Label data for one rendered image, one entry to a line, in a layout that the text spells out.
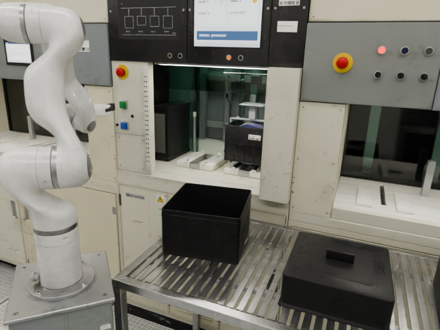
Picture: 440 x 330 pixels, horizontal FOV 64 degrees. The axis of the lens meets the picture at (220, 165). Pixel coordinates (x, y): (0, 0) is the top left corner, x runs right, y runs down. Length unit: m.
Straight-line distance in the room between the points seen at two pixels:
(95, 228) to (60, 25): 1.27
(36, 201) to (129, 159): 0.80
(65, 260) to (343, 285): 0.77
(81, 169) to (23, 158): 0.14
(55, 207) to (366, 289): 0.87
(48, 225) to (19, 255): 1.61
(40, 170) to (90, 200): 1.03
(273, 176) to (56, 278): 0.84
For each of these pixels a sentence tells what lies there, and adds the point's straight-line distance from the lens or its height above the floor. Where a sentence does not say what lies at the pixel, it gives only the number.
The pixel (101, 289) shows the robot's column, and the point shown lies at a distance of 1.16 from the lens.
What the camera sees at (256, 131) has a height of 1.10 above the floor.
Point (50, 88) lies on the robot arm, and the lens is 1.05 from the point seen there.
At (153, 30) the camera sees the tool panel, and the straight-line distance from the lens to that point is 1.62.
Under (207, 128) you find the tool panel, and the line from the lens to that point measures 2.53.
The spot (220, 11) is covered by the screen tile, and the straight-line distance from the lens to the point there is 1.49.
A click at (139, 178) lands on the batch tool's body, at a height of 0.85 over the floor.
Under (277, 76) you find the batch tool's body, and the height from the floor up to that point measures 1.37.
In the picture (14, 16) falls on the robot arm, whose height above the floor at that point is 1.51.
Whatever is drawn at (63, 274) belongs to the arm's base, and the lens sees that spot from 1.15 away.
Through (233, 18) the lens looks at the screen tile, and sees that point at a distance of 1.46.
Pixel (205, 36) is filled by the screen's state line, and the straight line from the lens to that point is 1.50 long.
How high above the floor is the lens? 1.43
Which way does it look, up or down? 17 degrees down
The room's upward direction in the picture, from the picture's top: 2 degrees clockwise
